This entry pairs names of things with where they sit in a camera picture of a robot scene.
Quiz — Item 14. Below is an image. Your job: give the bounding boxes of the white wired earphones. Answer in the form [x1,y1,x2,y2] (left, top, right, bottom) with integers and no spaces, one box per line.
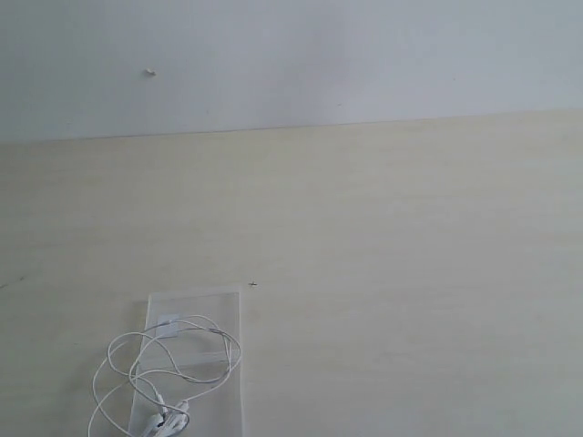
[86,313,242,437]

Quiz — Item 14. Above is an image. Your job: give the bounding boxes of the clear plastic storage box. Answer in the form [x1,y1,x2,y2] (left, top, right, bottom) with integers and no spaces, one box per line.
[128,287,243,436]

